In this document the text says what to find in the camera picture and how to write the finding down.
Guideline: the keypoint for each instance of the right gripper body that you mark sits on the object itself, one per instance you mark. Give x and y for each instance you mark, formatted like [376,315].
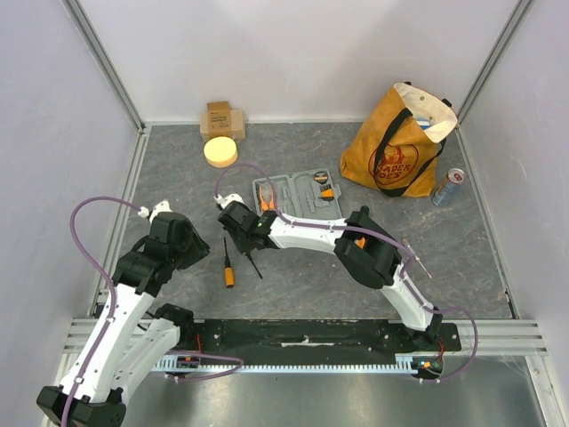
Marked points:
[248,243]

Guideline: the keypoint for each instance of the clear voltage tester screwdriver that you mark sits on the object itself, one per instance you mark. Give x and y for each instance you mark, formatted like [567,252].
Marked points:
[416,257]

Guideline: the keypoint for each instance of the blue drink can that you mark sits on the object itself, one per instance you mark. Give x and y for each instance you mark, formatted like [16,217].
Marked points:
[448,187]

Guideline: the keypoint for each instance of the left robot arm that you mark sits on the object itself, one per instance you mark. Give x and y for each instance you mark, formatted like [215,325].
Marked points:
[97,388]

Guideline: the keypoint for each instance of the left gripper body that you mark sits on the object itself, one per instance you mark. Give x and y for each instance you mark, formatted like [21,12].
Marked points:
[192,250]

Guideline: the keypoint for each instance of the orange handled pliers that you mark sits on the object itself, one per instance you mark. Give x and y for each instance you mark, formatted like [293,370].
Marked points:
[266,197]

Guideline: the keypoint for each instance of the grey slotted cable duct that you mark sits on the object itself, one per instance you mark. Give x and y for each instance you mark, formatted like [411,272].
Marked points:
[289,360]

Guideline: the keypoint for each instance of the orange screwdriver thick shaft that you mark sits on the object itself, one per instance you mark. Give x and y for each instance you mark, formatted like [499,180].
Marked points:
[229,276]

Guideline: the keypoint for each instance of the orange screwdriver thin shaft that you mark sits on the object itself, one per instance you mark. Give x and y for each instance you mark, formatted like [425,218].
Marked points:
[249,258]

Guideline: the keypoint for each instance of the grey plastic tool case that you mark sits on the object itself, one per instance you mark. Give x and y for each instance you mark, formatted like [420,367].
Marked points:
[298,195]

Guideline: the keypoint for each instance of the orange utility knife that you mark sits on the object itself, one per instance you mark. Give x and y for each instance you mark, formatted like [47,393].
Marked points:
[361,242]

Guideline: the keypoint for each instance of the brown cardboard box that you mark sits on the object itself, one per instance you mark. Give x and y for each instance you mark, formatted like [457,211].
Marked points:
[220,119]

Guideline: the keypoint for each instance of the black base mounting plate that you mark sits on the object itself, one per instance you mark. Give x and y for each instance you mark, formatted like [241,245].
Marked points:
[232,336]

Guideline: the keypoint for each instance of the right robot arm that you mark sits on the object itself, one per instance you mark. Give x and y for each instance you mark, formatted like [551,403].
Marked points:
[370,255]

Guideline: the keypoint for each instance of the yellow round sponge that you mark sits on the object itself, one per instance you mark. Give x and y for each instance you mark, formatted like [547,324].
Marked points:
[221,152]

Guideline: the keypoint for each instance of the yellow Trader Joe's tote bag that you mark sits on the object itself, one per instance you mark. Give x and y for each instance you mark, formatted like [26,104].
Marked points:
[395,150]

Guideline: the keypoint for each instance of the orange bit set holder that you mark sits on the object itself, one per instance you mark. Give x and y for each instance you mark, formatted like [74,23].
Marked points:
[327,193]

